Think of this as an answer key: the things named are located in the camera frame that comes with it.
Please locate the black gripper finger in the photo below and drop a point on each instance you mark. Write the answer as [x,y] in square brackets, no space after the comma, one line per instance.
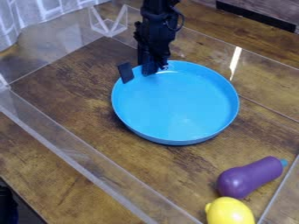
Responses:
[146,62]
[161,62]

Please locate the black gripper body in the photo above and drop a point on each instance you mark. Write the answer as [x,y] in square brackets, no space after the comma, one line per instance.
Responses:
[155,32]

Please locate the small black tab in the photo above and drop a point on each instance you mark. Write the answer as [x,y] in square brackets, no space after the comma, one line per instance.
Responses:
[126,72]

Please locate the blue round plate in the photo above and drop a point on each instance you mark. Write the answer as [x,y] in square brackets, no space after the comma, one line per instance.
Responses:
[180,106]

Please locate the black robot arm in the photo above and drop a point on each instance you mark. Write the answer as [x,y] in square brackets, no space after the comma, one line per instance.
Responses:
[159,6]

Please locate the white patterned curtain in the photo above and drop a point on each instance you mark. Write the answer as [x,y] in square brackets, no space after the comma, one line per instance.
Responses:
[22,13]

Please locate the purple toy eggplant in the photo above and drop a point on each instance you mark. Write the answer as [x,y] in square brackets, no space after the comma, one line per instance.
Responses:
[240,181]

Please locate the yellow toy lemon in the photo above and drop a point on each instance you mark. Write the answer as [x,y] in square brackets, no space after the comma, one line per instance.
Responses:
[229,211]

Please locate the clear acrylic enclosure wall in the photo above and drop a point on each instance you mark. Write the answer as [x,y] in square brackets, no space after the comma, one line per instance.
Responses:
[79,167]

